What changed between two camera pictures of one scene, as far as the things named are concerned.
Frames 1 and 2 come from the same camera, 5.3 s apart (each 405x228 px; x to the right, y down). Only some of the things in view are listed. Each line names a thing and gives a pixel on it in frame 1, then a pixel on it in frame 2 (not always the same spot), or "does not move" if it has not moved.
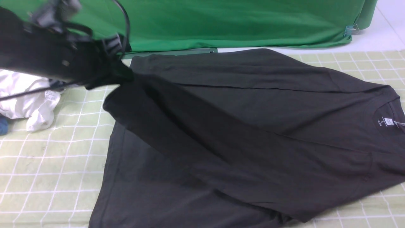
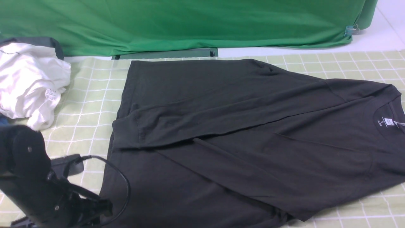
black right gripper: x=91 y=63 → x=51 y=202
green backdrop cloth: x=181 y=26 does not move
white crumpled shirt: x=39 y=108 does not move
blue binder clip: x=351 y=30 does not move
